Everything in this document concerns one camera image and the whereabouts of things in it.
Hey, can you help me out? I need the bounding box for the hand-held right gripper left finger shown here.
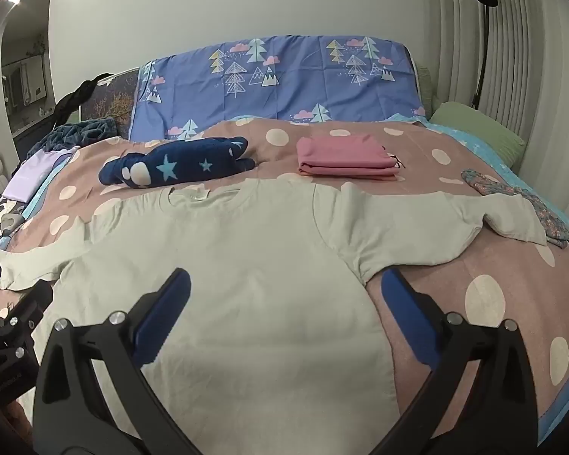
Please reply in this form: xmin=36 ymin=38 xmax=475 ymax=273
xmin=32 ymin=268 xmax=204 ymax=455

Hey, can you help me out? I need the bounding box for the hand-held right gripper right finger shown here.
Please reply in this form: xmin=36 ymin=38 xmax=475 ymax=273
xmin=367 ymin=267 xmax=539 ymax=455

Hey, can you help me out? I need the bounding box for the white t-shirt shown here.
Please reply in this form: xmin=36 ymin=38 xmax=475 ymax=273
xmin=0 ymin=177 xmax=548 ymax=455

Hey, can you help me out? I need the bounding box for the grey fabric piece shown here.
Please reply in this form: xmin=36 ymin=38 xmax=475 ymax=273
xmin=0 ymin=213 xmax=27 ymax=238

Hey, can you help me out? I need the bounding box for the pink polka dot blanket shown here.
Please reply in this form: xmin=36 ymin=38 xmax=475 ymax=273
xmin=0 ymin=116 xmax=569 ymax=437

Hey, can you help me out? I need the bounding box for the lavender cloth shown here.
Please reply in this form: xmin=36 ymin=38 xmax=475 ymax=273
xmin=2 ymin=147 xmax=79 ymax=202

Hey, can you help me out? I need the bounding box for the navy star print blanket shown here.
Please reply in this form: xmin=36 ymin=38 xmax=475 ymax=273
xmin=99 ymin=136 xmax=257 ymax=189

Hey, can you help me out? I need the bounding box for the teal grey fleece blanket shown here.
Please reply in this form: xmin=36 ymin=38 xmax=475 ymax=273
xmin=26 ymin=116 xmax=119 ymax=162

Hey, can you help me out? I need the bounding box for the pink folded garment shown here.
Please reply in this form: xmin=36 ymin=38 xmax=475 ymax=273
xmin=296 ymin=135 xmax=401 ymax=181

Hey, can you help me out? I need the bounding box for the floral patterned cloth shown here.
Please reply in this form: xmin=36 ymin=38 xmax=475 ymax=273
xmin=461 ymin=168 xmax=569 ymax=249

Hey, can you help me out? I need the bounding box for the green pillow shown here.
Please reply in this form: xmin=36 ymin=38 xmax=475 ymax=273
xmin=429 ymin=101 xmax=527 ymax=155
xmin=416 ymin=64 xmax=439 ymax=105

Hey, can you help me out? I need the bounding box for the black garment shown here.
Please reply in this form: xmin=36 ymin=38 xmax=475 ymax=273
xmin=52 ymin=72 xmax=112 ymax=124

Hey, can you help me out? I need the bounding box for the dark tree print pillow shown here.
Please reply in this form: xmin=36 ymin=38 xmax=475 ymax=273
xmin=78 ymin=69 xmax=140 ymax=140

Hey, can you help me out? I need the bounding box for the blue tree print pillow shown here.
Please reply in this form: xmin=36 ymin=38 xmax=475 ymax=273
xmin=128 ymin=35 xmax=428 ymax=140

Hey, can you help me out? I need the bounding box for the white pleated curtain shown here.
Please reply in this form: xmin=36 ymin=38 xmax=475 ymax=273
xmin=422 ymin=0 xmax=569 ymax=176

